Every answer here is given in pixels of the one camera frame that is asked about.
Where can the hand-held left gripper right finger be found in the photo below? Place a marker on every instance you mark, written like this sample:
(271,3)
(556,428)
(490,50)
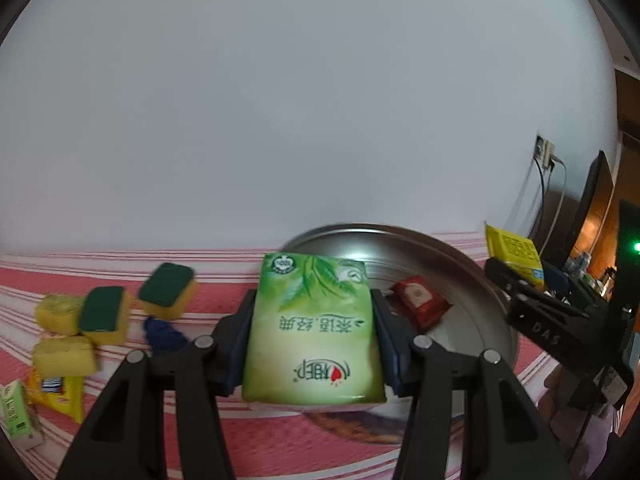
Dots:
(391,347)

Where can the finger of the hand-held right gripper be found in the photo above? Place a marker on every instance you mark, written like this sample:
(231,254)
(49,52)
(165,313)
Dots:
(555,277)
(510,277)

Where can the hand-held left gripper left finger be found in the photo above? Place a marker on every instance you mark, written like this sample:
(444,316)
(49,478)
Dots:
(239,345)

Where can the yellow printed packet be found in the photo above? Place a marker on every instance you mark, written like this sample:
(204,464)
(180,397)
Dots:
(517,250)

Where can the round metal bowl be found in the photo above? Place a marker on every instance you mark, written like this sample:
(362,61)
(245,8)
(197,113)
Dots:
(450,272)

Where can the large green tissue pack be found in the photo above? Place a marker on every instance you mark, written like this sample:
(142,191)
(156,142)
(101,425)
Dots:
(310,330)

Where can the blue scouring ball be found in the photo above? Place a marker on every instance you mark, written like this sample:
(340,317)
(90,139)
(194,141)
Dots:
(162,335)

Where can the yellow snack packet blue label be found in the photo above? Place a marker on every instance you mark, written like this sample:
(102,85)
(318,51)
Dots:
(67,400)

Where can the small green tissue pack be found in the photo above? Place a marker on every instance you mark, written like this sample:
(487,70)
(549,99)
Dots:
(15,410)

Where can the person's right forearm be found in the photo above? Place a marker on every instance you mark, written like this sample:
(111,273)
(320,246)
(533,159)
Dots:
(575,435)

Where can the red snack packet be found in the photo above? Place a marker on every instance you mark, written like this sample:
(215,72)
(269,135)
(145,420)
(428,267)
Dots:
(417,302)

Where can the black flat monitor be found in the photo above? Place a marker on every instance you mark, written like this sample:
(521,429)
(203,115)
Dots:
(595,195)

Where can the yellow sponge with green top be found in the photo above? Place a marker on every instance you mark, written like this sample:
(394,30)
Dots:
(167,280)
(102,310)
(65,357)
(55,312)

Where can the red white striped tablecloth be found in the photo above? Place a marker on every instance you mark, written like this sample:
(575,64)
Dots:
(280,452)

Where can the white wall socket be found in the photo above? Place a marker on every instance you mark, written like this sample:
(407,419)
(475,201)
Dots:
(545,150)

